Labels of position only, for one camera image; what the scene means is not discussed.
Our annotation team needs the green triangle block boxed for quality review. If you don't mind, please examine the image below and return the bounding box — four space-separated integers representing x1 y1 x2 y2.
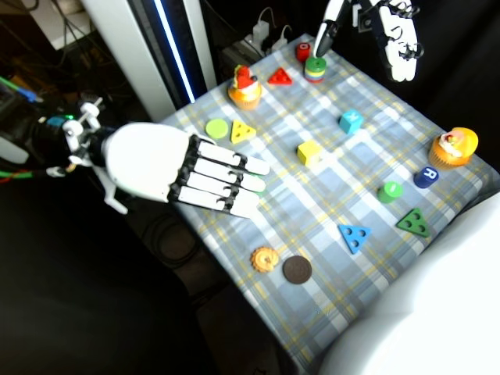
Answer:
395 207 431 238

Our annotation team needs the blue cylinder block letter R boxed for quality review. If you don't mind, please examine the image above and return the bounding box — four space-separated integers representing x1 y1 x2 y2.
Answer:
413 166 440 189

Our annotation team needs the white power strip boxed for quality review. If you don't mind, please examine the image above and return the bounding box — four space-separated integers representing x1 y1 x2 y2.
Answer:
244 34 274 56

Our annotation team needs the blue triangle block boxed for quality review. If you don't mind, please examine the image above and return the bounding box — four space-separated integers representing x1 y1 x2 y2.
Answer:
337 223 372 255

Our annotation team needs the blue cable plug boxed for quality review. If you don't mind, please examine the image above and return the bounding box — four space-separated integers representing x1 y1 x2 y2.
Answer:
17 87 45 105

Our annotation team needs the blue plaid table cloth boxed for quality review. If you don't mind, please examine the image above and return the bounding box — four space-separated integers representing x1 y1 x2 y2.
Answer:
158 34 490 375

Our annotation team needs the red letter cylinder block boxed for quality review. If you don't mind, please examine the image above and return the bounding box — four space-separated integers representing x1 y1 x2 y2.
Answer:
295 41 313 63

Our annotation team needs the green cylinder block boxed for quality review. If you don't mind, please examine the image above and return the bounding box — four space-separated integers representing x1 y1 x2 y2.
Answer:
377 181 404 204

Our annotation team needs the white column with blue light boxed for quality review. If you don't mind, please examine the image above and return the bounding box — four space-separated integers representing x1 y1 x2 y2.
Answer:
80 0 219 123

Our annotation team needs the brown chocolate toy cookie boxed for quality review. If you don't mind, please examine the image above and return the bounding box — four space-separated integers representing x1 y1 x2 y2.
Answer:
282 255 313 285

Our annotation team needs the white robot body shell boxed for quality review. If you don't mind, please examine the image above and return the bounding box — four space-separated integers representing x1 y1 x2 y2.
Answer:
318 191 500 375

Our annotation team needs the white power adapter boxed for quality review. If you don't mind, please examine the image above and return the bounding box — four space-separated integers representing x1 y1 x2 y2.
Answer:
271 25 294 52
252 7 273 42

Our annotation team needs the toy cupcake with strawberry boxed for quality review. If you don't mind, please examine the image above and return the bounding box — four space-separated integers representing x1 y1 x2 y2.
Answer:
227 64 263 112

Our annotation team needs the green disc block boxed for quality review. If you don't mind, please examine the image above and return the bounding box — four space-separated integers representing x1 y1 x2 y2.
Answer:
205 118 230 141

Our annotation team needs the yellow triangle block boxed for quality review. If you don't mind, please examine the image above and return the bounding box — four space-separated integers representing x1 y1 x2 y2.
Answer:
230 119 258 145

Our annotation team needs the toy cupcake with yellow topping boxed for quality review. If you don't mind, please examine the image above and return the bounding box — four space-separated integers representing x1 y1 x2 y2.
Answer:
428 127 480 171

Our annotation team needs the black coiled cable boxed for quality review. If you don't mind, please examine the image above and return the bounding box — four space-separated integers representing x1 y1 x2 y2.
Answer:
142 212 198 270

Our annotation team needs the white background box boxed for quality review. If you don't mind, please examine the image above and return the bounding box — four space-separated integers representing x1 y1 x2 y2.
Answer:
29 0 91 51

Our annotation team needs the yellow cube block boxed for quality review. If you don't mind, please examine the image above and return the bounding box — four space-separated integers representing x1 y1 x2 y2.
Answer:
296 139 324 168

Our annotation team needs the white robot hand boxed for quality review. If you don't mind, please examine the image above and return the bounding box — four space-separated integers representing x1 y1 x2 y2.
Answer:
102 122 271 220
314 0 425 83

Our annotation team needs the cyan letter cube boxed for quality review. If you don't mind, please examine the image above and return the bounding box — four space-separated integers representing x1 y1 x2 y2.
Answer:
337 109 365 135

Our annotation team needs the yellow toy biscuit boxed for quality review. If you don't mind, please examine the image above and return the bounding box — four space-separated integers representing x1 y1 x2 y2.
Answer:
250 245 280 273

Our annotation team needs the green cable of arm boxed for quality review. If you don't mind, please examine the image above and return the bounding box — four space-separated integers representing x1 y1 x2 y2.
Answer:
0 167 52 183

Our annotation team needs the red triangle block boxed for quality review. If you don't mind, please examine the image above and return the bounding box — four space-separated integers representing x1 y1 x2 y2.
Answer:
267 67 294 86

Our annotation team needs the coloured stacking ring toy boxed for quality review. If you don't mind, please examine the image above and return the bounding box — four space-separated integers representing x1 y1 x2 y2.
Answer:
303 55 327 84

